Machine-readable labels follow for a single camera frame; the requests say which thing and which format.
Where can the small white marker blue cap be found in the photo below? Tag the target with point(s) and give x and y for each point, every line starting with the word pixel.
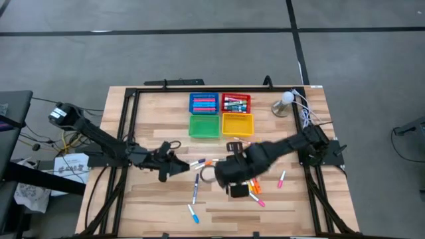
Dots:
pixel 195 218

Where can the orange highlighter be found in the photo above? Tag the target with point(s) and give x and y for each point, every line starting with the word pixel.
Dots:
pixel 257 187

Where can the thick blue whiteboard marker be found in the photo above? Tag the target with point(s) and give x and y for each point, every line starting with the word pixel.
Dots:
pixel 240 107

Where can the thick teal whiteboard marker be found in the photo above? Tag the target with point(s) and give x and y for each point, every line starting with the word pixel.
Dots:
pixel 235 110

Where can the bulb lamp on round base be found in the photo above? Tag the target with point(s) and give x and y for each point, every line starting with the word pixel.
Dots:
pixel 287 97

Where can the thin dark blue marker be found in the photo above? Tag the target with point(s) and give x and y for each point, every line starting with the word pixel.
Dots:
pixel 196 189

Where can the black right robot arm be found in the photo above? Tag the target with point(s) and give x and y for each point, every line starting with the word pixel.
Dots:
pixel 292 146

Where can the small white marker pink cap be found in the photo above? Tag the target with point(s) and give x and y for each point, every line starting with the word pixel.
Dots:
pixel 280 182
pixel 261 203

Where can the light blue highlighter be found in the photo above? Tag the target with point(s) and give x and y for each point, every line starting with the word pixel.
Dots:
pixel 204 106
pixel 204 103

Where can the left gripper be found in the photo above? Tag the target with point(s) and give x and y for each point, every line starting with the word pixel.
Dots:
pixel 149 159

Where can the black side desk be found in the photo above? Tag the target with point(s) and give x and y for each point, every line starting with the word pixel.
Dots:
pixel 15 106

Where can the small white marker purple cap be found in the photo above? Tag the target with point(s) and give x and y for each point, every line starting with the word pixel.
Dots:
pixel 201 161

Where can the black stand foot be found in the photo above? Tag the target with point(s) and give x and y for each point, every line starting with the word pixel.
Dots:
pixel 413 127

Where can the small white marker orange cap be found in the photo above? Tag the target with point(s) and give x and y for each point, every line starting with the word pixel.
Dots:
pixel 208 162

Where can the small white marker yellow cap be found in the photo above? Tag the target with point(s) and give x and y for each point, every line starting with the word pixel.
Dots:
pixel 249 187

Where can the green plastic basket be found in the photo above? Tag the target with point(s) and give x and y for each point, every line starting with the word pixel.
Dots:
pixel 204 127

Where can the pink highlighter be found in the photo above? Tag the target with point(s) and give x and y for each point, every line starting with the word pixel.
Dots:
pixel 204 109
pixel 204 99

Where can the thin red marker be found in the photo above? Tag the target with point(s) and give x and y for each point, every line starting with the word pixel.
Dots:
pixel 242 139

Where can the white printed paper sheet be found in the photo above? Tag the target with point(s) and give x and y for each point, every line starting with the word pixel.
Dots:
pixel 71 169

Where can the yellow plastic basket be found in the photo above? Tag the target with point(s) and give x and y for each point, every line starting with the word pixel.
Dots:
pixel 237 124

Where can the white plastic bag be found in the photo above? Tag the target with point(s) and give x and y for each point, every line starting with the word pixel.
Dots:
pixel 31 199

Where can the blue plastic basket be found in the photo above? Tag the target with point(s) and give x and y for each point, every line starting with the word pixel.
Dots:
pixel 204 94

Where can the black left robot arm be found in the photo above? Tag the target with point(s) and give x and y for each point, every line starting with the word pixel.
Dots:
pixel 96 136

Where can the thin green marker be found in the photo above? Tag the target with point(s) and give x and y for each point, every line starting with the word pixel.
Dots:
pixel 217 160

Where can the thick pink whiteboard marker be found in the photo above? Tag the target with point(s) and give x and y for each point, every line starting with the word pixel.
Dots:
pixel 234 98

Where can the black slanted beam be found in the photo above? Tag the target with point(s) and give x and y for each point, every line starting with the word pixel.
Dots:
pixel 43 179

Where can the black power strip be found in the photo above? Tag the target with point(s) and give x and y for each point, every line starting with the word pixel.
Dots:
pixel 172 82

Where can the black aluminium table frame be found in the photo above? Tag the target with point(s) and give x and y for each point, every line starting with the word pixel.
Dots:
pixel 216 89

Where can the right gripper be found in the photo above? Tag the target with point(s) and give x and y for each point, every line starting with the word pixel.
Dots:
pixel 239 169

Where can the red plastic basket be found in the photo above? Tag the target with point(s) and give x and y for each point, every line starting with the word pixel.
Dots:
pixel 236 94

